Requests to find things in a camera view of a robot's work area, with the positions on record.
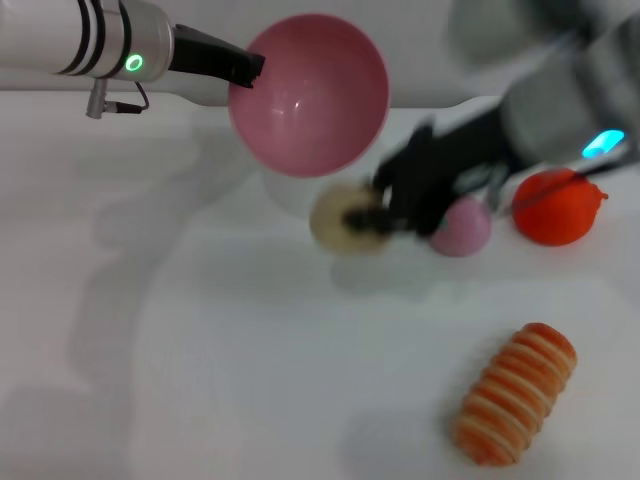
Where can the red round toy fruit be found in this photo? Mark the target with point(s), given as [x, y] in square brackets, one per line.
[555, 215]

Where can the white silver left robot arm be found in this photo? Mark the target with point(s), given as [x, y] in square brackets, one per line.
[55, 35]

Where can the orange striped bread loaf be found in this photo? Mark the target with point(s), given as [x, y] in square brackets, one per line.
[515, 395]

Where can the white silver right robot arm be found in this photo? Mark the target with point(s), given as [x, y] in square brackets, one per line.
[560, 85]

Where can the beige potato toy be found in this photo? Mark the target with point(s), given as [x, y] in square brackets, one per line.
[327, 225]

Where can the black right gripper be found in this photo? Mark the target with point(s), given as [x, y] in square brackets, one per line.
[440, 165]

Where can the pink plastic bowl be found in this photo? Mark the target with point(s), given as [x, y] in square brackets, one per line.
[310, 100]

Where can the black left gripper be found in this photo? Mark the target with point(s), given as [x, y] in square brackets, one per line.
[205, 55]

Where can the pink bun with green mark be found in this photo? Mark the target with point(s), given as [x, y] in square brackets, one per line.
[465, 232]

